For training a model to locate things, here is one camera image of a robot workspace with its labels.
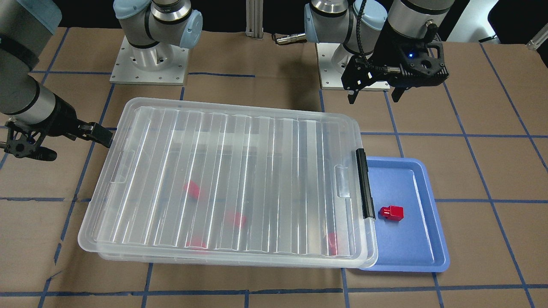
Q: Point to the clear ribbed box lid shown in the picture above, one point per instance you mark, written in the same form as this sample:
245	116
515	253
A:
156	126

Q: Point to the clear plastic storage box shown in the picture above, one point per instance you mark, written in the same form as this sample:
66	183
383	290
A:
291	197

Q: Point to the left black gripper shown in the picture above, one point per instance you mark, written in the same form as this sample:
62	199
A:
390	47

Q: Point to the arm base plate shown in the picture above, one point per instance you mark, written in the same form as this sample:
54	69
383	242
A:
332	60
162	64

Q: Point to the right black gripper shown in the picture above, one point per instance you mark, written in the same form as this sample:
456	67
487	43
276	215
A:
62	118

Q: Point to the red block under lid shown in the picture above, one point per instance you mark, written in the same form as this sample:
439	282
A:
192	190
196	244
235	219

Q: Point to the black box latch handle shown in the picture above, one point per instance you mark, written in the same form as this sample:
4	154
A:
365	191

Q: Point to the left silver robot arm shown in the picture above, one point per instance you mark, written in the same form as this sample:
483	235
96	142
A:
358	25

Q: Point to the red block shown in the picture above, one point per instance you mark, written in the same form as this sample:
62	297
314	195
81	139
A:
235	219
192	190
392	213
332	244
196	244

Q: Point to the aluminium frame post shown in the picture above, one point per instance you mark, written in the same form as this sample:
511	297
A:
254	19

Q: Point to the blue plastic tray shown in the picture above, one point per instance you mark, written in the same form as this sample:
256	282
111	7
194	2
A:
416	243

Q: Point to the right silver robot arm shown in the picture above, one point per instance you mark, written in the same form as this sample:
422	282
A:
34	112

